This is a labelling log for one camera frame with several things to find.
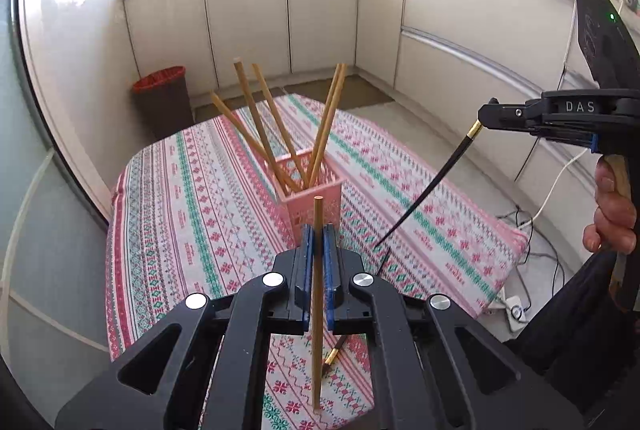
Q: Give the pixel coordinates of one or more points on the white power strip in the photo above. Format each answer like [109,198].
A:
[510,310]

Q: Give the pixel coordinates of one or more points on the glass sliding door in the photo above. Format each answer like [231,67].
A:
[30,260]

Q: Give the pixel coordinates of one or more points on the trash bin with red rim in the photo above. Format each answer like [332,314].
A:
[162,105]

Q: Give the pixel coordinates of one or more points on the olive floor mat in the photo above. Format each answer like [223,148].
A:
[350,92]
[235,107]

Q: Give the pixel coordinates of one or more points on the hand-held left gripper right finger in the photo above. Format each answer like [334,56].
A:
[327,275]

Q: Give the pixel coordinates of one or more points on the person's dark pants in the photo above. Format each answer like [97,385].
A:
[575,325]

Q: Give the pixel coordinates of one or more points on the white kitchen cabinets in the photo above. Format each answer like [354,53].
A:
[450,0]

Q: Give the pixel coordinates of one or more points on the patterned tablecloth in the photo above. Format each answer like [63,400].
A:
[200,210]

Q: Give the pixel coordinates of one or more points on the person's right hand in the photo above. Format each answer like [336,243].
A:
[612,220]

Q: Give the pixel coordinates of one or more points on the black chopstick with gold band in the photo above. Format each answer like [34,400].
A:
[334,352]
[430,190]

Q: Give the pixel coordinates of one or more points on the pink plastic basket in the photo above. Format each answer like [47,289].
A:
[312,205]

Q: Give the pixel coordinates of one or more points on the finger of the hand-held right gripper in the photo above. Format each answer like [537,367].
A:
[510,114]

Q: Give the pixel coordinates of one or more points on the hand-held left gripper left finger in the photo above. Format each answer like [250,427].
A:
[307,275]

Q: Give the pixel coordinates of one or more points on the wooden chopstick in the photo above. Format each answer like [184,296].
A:
[326,120]
[245,130]
[330,130]
[250,110]
[277,120]
[317,360]

